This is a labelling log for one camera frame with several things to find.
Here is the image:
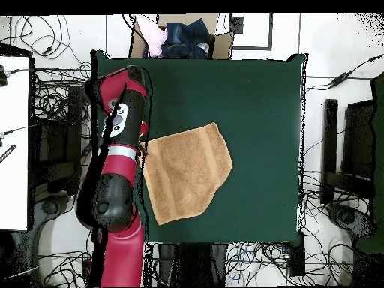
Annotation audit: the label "orange-brown terry towel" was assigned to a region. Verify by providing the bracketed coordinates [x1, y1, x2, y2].
[139, 121, 234, 226]

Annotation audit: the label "black equipment stand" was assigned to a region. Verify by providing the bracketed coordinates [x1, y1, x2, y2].
[35, 85, 83, 196]
[320, 98, 376, 205]

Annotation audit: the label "pink garment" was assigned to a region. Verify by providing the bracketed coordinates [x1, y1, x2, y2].
[136, 16, 169, 59]

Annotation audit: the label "dark blue jeans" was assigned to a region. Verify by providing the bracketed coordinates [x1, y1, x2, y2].
[161, 18, 212, 60]

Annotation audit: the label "dark green table cloth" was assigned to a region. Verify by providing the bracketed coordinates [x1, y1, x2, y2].
[91, 49, 307, 245]

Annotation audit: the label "brown cardboard box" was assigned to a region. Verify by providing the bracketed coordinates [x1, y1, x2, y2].
[129, 13, 235, 60]

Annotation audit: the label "white desk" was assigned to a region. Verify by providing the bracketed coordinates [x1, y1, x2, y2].
[0, 55, 31, 232]

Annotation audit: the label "black power box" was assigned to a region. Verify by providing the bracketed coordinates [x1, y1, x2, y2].
[288, 230, 306, 277]

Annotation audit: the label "dark green fabric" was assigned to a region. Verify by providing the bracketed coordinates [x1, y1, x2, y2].
[356, 73, 384, 253]

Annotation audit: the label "tangled black cables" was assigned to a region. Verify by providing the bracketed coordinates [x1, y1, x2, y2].
[0, 14, 92, 136]

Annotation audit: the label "loose black floor cables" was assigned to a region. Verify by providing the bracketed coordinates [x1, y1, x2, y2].
[38, 250, 91, 287]

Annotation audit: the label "tangled floor cables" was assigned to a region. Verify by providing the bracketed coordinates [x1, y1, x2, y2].
[224, 217, 356, 287]

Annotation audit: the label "black cable bundle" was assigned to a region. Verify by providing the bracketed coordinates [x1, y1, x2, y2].
[299, 170, 373, 217]

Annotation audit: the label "black power adapter with cable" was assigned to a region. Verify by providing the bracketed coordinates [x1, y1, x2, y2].
[305, 53, 384, 92]

